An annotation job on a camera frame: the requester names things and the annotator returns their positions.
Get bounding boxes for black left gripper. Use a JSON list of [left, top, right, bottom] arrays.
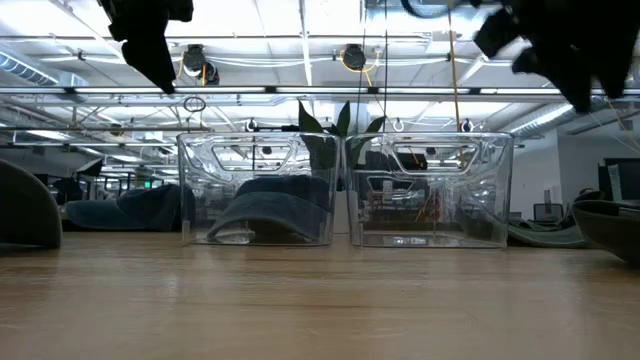
[[97, 0, 194, 95]]

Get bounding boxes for yellow hanging cable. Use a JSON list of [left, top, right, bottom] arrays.
[[446, 0, 464, 169]]

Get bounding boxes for long ceiling light bar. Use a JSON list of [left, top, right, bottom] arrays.
[[0, 85, 640, 97]]

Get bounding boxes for black ceiling cable reel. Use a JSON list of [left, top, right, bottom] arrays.
[[181, 43, 221, 86], [341, 43, 368, 72]]

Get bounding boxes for black office chair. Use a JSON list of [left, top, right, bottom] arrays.
[[532, 202, 566, 223]]

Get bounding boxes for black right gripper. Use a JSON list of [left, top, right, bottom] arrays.
[[473, 0, 640, 114]]

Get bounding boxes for blue baseball cap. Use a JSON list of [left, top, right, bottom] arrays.
[[64, 183, 197, 233], [206, 174, 332, 245]]

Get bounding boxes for black computer monitor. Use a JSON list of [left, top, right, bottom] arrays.
[[597, 157, 640, 202]]

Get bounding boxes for green plant in white pot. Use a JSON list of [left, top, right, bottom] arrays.
[[297, 99, 389, 236]]

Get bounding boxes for clear plastic bin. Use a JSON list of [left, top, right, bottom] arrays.
[[344, 131, 515, 250], [176, 131, 342, 248]]

